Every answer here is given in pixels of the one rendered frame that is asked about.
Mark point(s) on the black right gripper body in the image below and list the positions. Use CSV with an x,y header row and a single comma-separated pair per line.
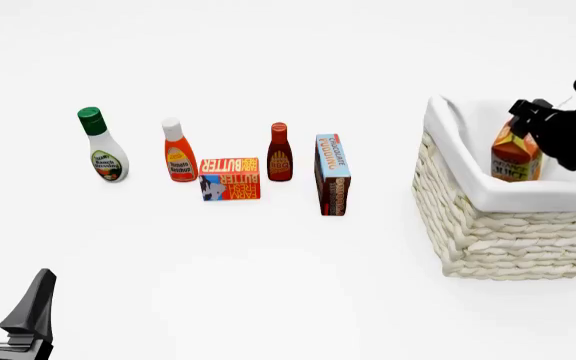
x,y
530,116

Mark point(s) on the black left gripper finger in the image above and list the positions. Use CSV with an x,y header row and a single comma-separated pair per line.
x,y
33,307

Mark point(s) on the orange juice carton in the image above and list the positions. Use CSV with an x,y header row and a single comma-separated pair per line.
x,y
515,159

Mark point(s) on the white-lined woven wicker basket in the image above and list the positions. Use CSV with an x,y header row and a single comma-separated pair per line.
x,y
508,240

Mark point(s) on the ranch dressing bottle green cap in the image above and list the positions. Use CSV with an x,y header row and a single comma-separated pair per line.
x,y
108,161

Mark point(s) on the chocolate pudding box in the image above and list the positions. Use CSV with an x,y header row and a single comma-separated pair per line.
x,y
333,168

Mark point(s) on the tomato ketchup bottle white cap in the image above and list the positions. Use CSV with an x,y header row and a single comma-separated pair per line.
x,y
180,159

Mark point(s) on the printed butter box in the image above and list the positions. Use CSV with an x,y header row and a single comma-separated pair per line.
x,y
230,180

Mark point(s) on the dark red BBQ sauce bottle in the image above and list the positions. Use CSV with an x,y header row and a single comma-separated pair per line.
x,y
280,157

